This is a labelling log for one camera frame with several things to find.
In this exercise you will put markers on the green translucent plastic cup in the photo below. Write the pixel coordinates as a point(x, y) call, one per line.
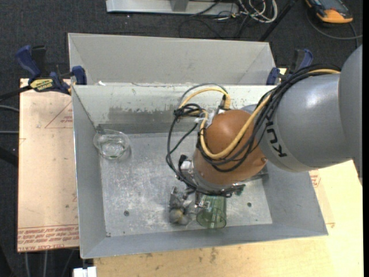
point(214, 216)

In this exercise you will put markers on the black cylinder on white bracket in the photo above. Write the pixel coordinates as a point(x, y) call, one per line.
point(184, 161)

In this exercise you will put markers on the grey and yellow small object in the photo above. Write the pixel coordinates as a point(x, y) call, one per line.
point(178, 217)

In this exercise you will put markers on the clear glass bowl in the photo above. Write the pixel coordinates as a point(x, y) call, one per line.
point(111, 145)

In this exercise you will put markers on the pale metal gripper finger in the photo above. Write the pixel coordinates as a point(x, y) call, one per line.
point(187, 203)
point(174, 195)

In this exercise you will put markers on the grey metal bin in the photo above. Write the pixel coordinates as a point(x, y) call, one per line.
point(138, 180)

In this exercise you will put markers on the brown cardboard board red print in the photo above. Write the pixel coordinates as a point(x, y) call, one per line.
point(46, 166)

